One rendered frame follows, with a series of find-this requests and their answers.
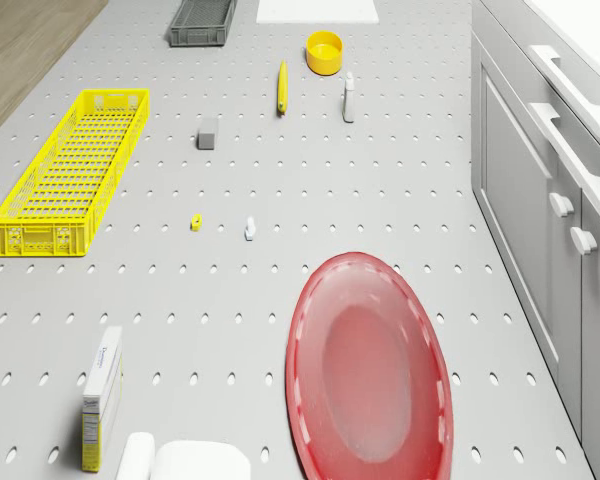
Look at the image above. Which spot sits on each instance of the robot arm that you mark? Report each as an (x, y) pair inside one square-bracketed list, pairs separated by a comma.
[(200, 462)]

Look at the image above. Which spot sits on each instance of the small pale bolt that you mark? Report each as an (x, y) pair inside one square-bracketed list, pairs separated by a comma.
[(250, 231)]

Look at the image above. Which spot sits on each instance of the small yellow block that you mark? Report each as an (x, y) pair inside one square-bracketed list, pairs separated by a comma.
[(196, 224)]

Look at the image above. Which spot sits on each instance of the red plate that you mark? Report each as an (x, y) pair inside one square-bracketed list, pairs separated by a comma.
[(370, 360)]

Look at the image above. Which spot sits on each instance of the grey cube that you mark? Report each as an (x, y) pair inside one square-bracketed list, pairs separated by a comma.
[(207, 136)]

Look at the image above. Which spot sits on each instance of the small white bottle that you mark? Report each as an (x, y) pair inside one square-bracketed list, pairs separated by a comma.
[(348, 105)]

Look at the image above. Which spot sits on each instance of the banana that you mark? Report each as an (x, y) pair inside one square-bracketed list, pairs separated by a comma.
[(282, 90)]

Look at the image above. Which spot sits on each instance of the yellow bowl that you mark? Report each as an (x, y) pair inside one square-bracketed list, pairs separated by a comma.
[(325, 62)]

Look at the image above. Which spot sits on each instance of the white cabinet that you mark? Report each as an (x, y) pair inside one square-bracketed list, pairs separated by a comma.
[(520, 200)]

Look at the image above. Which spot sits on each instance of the dark grey basket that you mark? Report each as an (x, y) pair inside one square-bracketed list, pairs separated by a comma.
[(197, 36)]

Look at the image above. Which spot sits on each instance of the white board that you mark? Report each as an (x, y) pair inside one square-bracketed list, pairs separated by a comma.
[(317, 11)]

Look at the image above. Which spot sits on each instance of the yellow and white box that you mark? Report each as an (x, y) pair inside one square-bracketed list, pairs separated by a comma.
[(97, 400)]

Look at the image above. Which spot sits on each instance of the yellow basket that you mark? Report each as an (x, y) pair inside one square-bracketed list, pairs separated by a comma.
[(40, 240)]

